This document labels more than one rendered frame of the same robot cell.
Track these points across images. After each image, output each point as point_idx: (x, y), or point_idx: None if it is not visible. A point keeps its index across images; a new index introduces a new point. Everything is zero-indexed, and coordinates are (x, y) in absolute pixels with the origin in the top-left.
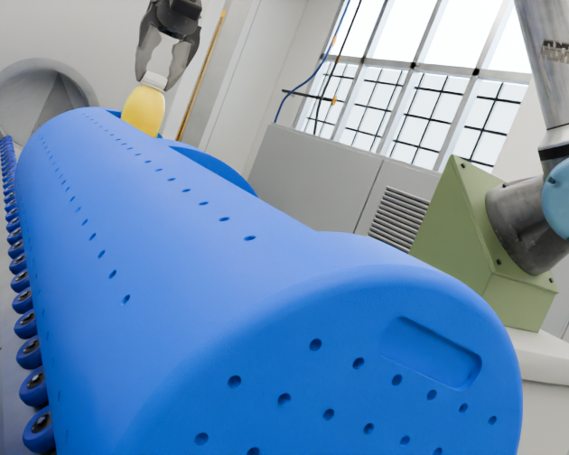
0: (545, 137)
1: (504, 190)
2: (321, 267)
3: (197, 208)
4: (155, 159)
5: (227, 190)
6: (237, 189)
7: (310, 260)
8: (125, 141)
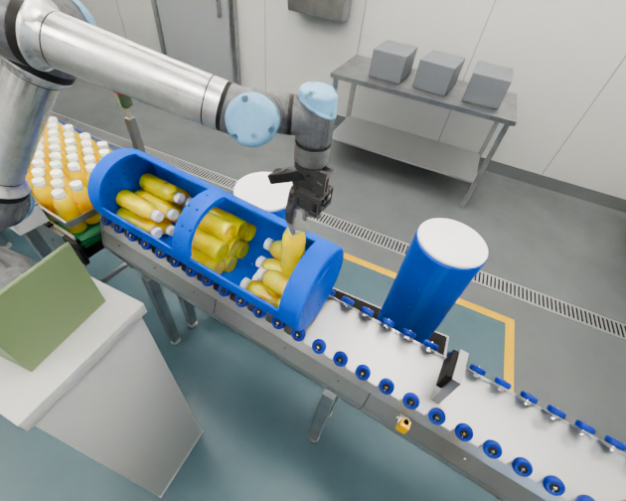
0: (26, 185)
1: (21, 255)
2: (132, 148)
3: (164, 162)
4: (199, 180)
5: (162, 164)
6: (160, 164)
7: (134, 149)
8: (229, 194)
